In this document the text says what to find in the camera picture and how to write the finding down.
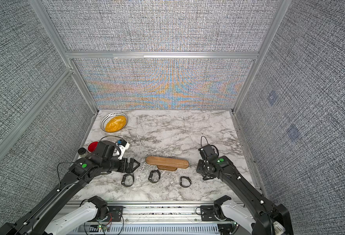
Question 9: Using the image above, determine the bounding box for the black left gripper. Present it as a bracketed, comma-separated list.
[102, 156, 142, 173]

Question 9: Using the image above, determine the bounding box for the black chunky watch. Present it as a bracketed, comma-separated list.
[148, 170, 161, 184]
[121, 173, 135, 188]

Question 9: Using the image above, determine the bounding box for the wooden watch stand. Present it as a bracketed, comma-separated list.
[146, 156, 190, 171]

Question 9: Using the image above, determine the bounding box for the right white arm base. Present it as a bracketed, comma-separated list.
[213, 195, 256, 233]

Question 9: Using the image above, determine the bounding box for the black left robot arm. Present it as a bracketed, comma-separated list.
[0, 141, 140, 235]

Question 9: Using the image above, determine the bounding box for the left white arm base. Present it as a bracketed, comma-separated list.
[45, 196, 109, 235]

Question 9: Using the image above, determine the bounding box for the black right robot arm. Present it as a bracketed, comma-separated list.
[196, 145, 294, 235]

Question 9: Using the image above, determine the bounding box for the orange food in bowl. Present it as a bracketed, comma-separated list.
[105, 116, 127, 133]

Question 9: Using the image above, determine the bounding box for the white patterned bowl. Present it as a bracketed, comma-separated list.
[100, 112, 128, 131]

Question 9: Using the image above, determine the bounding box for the white mug red inside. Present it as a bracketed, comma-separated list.
[87, 141, 99, 153]

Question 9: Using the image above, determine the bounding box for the small jar black lid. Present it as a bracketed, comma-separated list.
[77, 147, 88, 158]

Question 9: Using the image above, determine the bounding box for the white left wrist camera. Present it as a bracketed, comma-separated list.
[115, 139, 130, 160]

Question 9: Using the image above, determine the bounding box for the aluminium front rail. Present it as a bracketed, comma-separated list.
[66, 201, 249, 225]

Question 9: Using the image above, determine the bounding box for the white vented cable duct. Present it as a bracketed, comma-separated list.
[69, 224, 221, 235]

